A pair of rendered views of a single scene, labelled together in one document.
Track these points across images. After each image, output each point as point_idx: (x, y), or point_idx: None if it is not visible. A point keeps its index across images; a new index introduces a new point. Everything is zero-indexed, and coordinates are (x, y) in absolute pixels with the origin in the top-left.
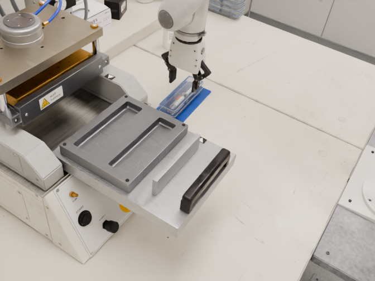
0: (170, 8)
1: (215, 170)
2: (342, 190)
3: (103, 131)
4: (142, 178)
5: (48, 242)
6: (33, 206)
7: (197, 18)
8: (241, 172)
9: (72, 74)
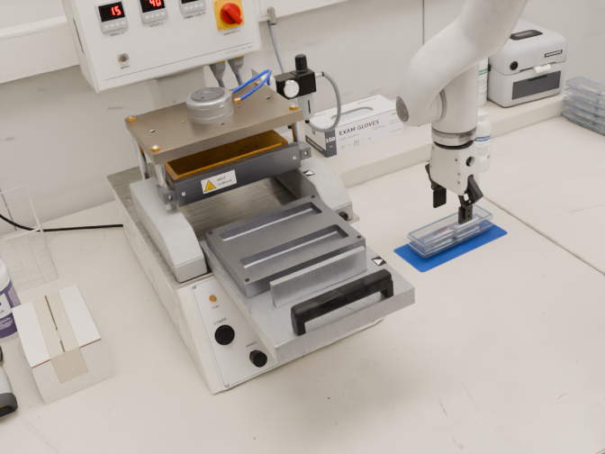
0: (403, 93)
1: (352, 290)
2: None
3: (265, 230)
4: None
5: (191, 360)
6: (176, 305)
7: (454, 111)
8: (487, 347)
9: (250, 159)
